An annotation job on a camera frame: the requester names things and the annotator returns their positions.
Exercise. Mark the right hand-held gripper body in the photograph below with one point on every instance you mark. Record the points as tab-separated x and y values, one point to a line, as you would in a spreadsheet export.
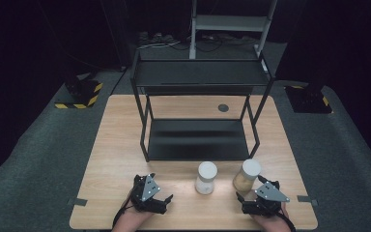
269	201

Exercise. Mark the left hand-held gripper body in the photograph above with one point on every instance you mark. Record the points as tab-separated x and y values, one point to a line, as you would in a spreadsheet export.
148	193

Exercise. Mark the brown-filled jar with white lid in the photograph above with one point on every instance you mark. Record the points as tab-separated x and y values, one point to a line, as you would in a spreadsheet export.
243	183

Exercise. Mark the white-filled jar with white lid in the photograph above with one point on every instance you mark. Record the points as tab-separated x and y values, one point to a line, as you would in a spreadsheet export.
206	180

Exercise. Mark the black two-tier metal rack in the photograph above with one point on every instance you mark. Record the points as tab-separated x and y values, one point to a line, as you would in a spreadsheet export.
199	138

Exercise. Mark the person's right hand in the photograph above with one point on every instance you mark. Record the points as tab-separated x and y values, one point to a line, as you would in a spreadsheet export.
272	223

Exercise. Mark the person's left hand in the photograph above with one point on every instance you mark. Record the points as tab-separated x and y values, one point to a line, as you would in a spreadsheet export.
132	220

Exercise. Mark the grey tape strip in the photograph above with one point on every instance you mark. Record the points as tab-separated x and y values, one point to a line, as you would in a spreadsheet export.
306	199
77	202

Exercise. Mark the dark round table grommet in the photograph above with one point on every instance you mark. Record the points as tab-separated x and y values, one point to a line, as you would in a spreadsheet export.
223	108

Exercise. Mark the yellow-black striped stand base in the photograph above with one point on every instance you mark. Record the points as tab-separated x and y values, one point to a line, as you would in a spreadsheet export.
309	101
87	93

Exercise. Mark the power strip with plugs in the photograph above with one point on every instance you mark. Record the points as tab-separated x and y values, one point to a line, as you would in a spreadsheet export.
156	38

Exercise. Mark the white metal stand frame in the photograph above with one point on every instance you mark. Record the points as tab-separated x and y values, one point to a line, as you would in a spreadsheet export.
230	23

